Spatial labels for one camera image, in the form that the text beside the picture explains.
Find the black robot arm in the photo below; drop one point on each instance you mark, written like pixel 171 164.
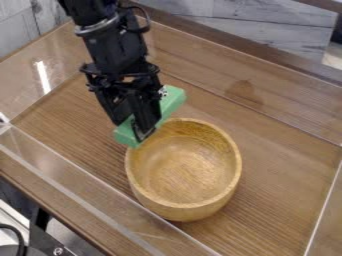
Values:
pixel 87 11

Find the black metal table leg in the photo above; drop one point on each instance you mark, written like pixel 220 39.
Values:
pixel 37 227

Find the brown wooden bowl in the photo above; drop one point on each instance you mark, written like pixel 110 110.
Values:
pixel 184 171

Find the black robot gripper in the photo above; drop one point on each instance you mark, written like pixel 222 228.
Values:
pixel 120 73

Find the green rectangular block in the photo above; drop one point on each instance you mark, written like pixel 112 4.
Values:
pixel 172 99

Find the clear acrylic tray wall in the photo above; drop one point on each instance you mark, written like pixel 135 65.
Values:
pixel 275 101

